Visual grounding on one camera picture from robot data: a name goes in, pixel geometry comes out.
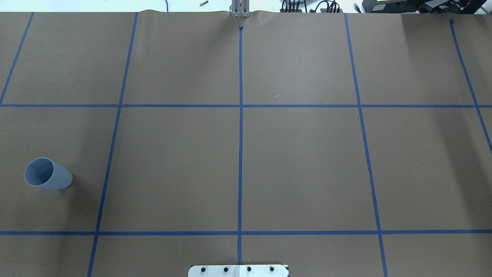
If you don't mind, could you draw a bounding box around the white metal base plate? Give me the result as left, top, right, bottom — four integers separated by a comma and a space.
188, 264, 290, 277

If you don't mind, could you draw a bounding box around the grey aluminium frame post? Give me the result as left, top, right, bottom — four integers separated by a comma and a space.
230, 0, 251, 18

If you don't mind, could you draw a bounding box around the black cable bundle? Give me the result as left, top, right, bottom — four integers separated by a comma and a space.
281, 0, 342, 13

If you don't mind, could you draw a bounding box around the black equipment box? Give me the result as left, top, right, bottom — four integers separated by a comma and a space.
362, 0, 487, 14

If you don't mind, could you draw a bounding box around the brown paper table cover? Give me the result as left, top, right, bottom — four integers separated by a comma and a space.
1, 10, 491, 277

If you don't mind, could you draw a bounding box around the blue plastic cup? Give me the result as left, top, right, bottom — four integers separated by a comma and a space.
23, 157, 73, 190

